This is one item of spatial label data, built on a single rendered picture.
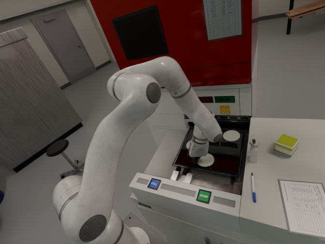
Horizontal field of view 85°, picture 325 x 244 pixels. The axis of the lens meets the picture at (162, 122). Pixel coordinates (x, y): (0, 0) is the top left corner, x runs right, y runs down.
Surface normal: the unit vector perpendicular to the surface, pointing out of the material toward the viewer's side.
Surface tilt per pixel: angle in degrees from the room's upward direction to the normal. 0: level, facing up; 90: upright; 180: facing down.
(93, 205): 64
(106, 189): 81
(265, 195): 0
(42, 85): 90
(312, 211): 0
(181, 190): 0
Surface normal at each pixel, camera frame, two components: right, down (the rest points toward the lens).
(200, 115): -0.10, -0.06
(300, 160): -0.28, -0.77
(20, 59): 0.73, 0.22
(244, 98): -0.40, 0.63
